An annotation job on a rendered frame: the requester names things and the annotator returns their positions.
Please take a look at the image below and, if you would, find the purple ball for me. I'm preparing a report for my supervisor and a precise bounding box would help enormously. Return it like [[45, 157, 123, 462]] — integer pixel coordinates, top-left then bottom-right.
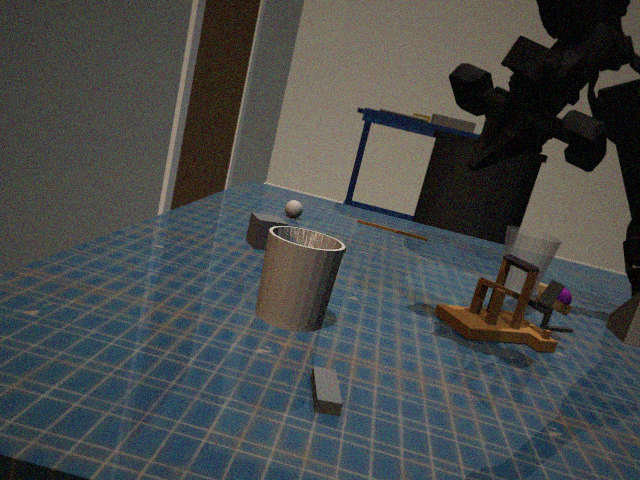
[[556, 288, 572, 306]]

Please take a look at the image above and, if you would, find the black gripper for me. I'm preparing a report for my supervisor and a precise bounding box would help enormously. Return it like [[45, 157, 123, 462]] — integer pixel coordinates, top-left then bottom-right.
[[449, 63, 607, 172]]

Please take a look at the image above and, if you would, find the brown open cylinder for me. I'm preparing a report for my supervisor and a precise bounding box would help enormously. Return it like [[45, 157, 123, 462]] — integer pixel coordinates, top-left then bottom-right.
[[255, 226, 345, 332]]

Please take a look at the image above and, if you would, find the grey ball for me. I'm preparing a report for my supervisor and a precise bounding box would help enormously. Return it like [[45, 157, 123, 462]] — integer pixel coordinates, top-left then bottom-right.
[[285, 200, 303, 218]]

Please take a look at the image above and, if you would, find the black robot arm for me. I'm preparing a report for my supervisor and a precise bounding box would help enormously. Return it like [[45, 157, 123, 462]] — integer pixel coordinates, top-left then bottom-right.
[[501, 0, 640, 297]]

